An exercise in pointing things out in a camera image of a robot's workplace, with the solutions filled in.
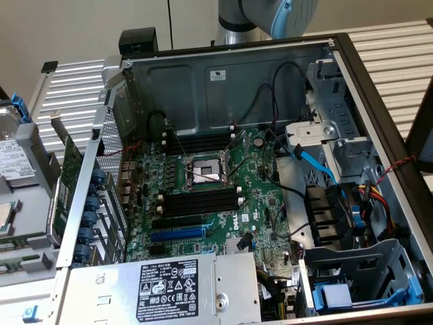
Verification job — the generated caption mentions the black RAM slot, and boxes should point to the black RAM slot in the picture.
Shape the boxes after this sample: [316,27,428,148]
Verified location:
[162,193,240,207]
[167,127,234,137]
[167,137,234,149]
[162,204,243,219]
[162,188,240,201]
[167,143,234,155]
[167,133,234,143]
[162,198,242,213]

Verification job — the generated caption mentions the metal CPU socket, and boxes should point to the metal CPU socket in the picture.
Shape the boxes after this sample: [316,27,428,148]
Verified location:
[181,148,236,194]

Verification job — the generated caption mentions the thin metal locking lever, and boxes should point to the thin metal locking lever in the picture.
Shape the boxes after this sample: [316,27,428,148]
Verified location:
[167,124,187,162]
[226,157,251,180]

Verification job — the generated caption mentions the metal socket cover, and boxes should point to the metal socket cover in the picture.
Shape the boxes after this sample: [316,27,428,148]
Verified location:
[223,129,251,160]

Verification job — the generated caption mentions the green Dell motherboard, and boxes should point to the green Dell motherboard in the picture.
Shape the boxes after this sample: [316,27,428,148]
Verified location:
[123,125,304,321]

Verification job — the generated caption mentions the open metal PC case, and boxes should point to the open metal PC case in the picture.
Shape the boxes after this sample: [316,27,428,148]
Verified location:
[55,32,433,325]

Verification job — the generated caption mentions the long black expansion slot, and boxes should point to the long black expansion slot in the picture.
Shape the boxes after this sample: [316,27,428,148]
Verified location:
[151,214,204,232]

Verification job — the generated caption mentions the blue expansion slot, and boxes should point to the blue expansion slot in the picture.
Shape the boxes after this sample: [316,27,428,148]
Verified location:
[150,227,206,243]

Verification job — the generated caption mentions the silver chipset heat sink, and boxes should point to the silver chipset heat sink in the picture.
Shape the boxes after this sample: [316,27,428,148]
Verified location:
[224,236,253,255]

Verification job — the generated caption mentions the black fan shroud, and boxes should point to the black fan shroud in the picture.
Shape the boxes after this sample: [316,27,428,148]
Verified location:
[304,182,356,248]

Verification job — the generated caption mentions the bare metal disk bay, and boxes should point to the bare metal disk bay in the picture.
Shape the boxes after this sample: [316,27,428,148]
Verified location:
[306,59,376,179]

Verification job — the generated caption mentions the green graphics card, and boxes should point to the green graphics card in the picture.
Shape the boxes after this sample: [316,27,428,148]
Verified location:
[47,110,86,244]

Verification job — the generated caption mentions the blue plastic tab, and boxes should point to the blue plastic tab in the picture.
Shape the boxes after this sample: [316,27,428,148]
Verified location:
[351,204,367,240]

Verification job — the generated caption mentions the grey power supply unit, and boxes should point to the grey power supply unit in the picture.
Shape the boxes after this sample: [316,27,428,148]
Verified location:
[67,252,263,325]

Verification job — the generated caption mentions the blue disk caddy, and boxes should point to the blue disk caddy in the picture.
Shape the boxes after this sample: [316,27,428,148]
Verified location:
[313,283,424,315]

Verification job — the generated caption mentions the grey disk bay cage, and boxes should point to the grey disk bay cage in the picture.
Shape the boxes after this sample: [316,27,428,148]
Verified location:
[297,238,426,319]

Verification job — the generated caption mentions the grey parts rack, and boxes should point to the grey parts rack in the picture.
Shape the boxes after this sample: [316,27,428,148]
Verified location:
[0,120,67,295]

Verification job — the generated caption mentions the silver hard disk drive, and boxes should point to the silver hard disk drive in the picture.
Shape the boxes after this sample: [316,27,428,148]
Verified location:
[0,104,39,188]

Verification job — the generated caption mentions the dark brown panel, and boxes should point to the dark brown panel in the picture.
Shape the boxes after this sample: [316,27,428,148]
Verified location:
[405,76,433,174]

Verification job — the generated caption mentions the silver CPU chip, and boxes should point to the silver CPU chip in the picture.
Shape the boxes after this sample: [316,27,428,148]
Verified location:
[0,199,18,237]

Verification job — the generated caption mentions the small blue clip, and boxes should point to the small blue clip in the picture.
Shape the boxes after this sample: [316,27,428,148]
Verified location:
[22,304,40,324]

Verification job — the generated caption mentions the thick black wire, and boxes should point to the thick black wire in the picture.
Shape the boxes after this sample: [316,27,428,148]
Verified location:
[260,128,307,201]

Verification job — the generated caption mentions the black angled wire plug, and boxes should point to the black angled wire plug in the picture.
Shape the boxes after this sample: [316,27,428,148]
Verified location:
[235,231,255,252]

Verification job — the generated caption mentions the thin black looped wire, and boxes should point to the thin black looped wire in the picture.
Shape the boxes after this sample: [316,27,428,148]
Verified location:
[270,60,311,133]

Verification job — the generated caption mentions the blue SATA wire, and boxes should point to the blue SATA wire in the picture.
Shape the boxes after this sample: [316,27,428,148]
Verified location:
[292,144,348,200]

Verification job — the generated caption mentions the thin red switch wire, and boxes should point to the thin red switch wire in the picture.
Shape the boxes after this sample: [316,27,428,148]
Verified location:
[103,141,142,157]

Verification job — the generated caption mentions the metal drive bracket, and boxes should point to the metal drive bracket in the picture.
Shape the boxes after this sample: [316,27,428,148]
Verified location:
[286,122,339,142]

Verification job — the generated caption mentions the yellow black power wires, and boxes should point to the yellow black power wires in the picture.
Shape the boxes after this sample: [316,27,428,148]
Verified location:
[256,269,288,319]

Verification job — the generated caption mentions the black block bracket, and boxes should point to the black block bracket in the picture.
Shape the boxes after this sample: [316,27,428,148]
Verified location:
[118,28,159,57]

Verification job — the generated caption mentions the red yellow power wires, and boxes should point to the red yellow power wires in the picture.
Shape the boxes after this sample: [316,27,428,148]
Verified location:
[358,181,397,235]

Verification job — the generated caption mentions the red black twisted wire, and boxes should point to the red black twisted wire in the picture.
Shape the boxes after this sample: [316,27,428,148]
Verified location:
[375,154,419,186]

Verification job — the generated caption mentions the blue disk rail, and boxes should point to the blue disk rail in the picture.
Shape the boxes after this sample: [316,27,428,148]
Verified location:
[10,91,33,125]

